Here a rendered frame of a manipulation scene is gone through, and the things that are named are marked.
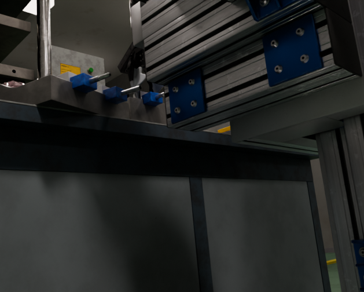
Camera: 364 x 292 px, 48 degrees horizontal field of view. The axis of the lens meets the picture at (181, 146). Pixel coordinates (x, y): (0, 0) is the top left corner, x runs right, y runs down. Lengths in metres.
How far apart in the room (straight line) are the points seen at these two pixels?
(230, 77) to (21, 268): 0.55
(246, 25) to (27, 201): 0.55
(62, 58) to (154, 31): 1.33
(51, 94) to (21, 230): 0.28
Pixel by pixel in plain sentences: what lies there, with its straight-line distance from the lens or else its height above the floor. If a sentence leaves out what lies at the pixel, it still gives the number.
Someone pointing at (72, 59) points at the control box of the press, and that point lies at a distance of 2.16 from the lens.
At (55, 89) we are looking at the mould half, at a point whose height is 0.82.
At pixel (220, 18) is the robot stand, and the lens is 0.71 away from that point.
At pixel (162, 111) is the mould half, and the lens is 1.18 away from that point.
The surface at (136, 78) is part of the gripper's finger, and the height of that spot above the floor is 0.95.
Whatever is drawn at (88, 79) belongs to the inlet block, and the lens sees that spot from 0.92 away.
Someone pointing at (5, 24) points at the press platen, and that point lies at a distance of 2.05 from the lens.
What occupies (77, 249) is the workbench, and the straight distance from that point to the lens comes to 0.94.
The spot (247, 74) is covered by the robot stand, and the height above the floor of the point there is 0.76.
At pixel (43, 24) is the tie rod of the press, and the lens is 2.01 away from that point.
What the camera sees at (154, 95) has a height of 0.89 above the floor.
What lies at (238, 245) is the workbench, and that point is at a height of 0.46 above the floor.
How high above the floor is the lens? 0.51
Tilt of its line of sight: 12 degrees up
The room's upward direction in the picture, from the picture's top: 5 degrees counter-clockwise
